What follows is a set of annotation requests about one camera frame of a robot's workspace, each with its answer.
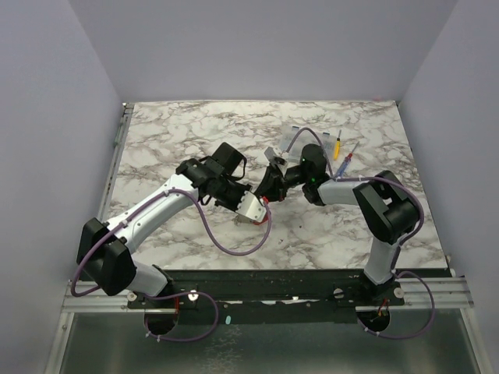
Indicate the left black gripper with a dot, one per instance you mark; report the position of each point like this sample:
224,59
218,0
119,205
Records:
242,188

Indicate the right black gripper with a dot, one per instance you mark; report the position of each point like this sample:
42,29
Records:
274,183

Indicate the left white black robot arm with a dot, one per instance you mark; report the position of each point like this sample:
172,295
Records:
106,248

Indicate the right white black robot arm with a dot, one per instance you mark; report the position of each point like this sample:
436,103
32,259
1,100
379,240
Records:
392,213

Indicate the clear plastic organizer box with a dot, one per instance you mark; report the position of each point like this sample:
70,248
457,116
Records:
306,137

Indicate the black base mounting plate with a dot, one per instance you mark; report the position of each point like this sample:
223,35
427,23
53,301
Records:
264,284

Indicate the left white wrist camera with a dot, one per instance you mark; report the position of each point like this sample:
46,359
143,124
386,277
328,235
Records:
253,208

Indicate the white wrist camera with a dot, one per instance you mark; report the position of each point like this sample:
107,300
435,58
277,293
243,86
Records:
253,208
277,159

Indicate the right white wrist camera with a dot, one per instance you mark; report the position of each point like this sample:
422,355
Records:
277,159

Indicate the yellow handled screwdriver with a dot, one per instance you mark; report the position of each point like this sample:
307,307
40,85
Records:
337,145

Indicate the blue red handled screwdriver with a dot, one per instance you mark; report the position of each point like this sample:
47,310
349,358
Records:
345,163

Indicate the aluminium left side rail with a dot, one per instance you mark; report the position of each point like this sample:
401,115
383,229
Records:
118,145

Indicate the aluminium rail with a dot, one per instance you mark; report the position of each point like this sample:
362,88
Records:
408,293
118,145

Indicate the aluminium front rail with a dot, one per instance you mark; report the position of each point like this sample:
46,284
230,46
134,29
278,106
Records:
408,293

